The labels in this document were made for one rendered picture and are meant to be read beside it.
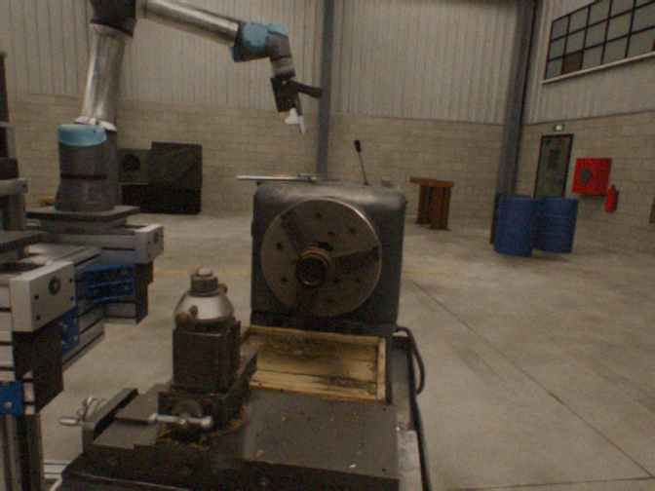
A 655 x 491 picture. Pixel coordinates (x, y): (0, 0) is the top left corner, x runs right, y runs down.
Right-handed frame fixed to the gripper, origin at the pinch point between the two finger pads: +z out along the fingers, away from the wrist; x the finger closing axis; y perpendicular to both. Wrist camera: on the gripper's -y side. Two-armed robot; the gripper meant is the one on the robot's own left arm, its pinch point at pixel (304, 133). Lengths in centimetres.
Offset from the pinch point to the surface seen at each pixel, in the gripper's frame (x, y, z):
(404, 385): 16, -15, 94
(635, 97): -647, -619, 76
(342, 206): 48, -4, 18
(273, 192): 26.9, 13.4, 13.9
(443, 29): -1005, -418, -152
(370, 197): 32.8, -13.6, 20.6
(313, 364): 69, 11, 48
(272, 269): 45, 17, 31
